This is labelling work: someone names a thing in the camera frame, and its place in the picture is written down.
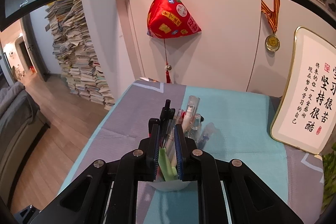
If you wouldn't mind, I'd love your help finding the framed calligraphy sign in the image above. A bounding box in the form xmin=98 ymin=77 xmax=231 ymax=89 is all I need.
xmin=270 ymin=26 xmax=336 ymax=156

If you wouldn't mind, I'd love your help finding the green highlighter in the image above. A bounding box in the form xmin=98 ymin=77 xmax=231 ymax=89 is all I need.
xmin=158 ymin=147 xmax=179 ymax=182

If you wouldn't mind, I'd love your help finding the tall pile of papers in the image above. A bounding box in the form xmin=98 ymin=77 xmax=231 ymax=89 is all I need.
xmin=45 ymin=0 xmax=116 ymax=111

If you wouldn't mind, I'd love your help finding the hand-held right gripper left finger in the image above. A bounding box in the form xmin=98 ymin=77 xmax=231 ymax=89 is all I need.
xmin=29 ymin=124 xmax=161 ymax=224

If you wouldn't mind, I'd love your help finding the translucent white cup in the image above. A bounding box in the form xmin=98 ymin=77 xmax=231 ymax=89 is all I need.
xmin=148 ymin=119 xmax=204 ymax=192

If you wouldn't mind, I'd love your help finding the grey sofa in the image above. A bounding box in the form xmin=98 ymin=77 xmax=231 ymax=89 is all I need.
xmin=0 ymin=81 xmax=52 ymax=204

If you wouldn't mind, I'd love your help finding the green potted plant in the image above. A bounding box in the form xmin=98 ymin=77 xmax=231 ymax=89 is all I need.
xmin=321 ymin=142 xmax=336 ymax=186

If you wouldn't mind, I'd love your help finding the gold medal with striped ribbon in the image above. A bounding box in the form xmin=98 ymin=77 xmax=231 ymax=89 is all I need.
xmin=260 ymin=0 xmax=281 ymax=52

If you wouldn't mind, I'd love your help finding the red fabric hanging ornament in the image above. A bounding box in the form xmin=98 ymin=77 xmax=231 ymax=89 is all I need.
xmin=146 ymin=0 xmax=202 ymax=84

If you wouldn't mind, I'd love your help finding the bunch of assorted pens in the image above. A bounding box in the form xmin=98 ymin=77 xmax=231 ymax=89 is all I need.
xmin=148 ymin=99 xmax=219 ymax=180

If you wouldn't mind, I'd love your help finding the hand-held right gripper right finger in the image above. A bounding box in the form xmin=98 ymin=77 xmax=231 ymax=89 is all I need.
xmin=175 ymin=124 xmax=304 ymax=224

